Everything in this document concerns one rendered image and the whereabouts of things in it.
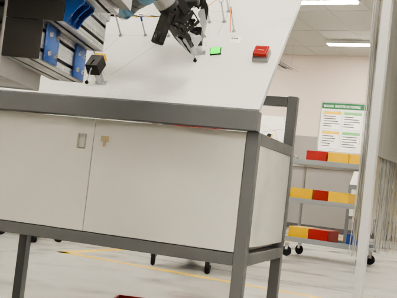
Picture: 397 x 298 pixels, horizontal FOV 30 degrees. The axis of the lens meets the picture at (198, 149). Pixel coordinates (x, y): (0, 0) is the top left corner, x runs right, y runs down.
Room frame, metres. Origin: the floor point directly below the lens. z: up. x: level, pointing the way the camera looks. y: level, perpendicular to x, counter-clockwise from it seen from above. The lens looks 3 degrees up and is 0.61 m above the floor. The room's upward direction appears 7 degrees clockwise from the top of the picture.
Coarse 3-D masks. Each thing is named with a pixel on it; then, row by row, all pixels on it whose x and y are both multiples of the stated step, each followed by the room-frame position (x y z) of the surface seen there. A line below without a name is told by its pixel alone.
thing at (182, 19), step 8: (176, 0) 2.39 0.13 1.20; (168, 8) 2.38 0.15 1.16; (176, 8) 2.41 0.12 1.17; (184, 8) 2.43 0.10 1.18; (176, 16) 2.42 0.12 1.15; (184, 16) 2.42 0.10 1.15; (176, 24) 2.41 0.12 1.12; (184, 24) 2.44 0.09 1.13; (192, 24) 2.45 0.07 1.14; (176, 32) 2.45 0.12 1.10
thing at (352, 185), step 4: (364, 144) 11.70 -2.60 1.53; (356, 172) 11.34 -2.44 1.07; (356, 176) 11.28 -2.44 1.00; (352, 180) 11.24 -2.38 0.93; (356, 180) 11.22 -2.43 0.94; (352, 184) 11.13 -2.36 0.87; (356, 184) 11.16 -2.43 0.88; (352, 188) 11.13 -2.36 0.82; (356, 188) 11.10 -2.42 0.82; (392, 188) 10.92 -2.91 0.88; (348, 192) 11.16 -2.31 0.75; (352, 192) 11.14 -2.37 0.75; (348, 212) 11.14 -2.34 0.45; (352, 212) 11.13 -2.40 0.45; (348, 216) 11.14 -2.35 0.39; (352, 216) 11.11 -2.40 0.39; (356, 216) 11.10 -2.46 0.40; (348, 220) 11.16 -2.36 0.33; (388, 220) 10.88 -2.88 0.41; (344, 224) 11.16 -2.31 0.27; (348, 224) 11.18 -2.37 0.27; (344, 228) 11.15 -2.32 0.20; (344, 232) 11.15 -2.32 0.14; (344, 236) 11.15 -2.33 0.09; (344, 240) 11.15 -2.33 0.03
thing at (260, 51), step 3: (255, 48) 2.56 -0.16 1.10; (258, 48) 2.56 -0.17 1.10; (261, 48) 2.55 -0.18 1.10; (264, 48) 2.55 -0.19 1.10; (267, 48) 2.55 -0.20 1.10; (255, 51) 2.55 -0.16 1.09; (258, 51) 2.54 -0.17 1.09; (261, 51) 2.54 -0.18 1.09; (264, 51) 2.54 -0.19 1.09; (267, 51) 2.54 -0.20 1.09; (255, 54) 2.54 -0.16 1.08; (258, 54) 2.54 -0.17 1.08; (261, 54) 2.53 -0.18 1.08; (264, 54) 2.53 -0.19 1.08; (267, 54) 2.54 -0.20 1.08
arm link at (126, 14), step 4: (132, 8) 2.27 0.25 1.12; (136, 8) 2.26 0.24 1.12; (140, 8) 2.26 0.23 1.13; (120, 12) 2.30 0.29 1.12; (124, 12) 2.28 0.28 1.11; (128, 12) 2.29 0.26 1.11; (132, 12) 2.30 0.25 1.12; (120, 16) 2.33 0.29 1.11; (124, 16) 2.30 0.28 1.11; (128, 16) 2.30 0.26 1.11
